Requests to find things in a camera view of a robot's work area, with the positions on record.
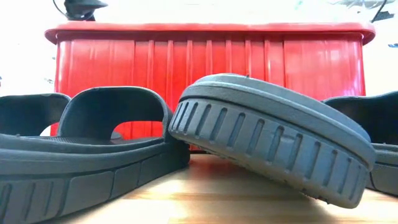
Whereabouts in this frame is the black slide sandal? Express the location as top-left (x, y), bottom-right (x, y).
top-left (0, 92), bottom-right (72, 138)
top-left (0, 86), bottom-right (191, 224)
top-left (167, 73), bottom-right (377, 210)
top-left (322, 90), bottom-right (398, 197)

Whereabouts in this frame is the red plastic bin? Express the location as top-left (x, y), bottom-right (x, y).
top-left (44, 21), bottom-right (376, 152)

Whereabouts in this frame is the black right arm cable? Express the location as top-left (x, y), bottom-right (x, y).
top-left (371, 0), bottom-right (389, 23)

